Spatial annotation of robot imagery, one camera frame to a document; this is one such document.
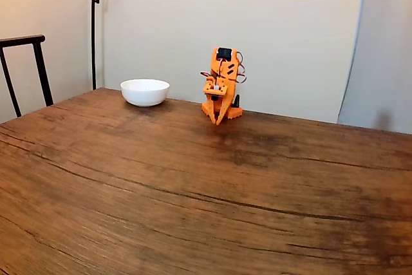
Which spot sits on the white bowl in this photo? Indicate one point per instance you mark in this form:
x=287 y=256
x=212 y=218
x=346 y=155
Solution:
x=145 y=93

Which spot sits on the black clamp knob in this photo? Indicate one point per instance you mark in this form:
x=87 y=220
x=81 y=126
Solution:
x=237 y=101

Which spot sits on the black floor lamp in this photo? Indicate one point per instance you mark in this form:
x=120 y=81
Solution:
x=93 y=30

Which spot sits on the black chair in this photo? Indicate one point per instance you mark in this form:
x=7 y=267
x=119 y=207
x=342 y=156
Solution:
x=38 y=62

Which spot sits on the orange gripper camera mount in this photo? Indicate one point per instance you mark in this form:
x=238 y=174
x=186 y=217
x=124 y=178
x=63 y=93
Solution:
x=222 y=87

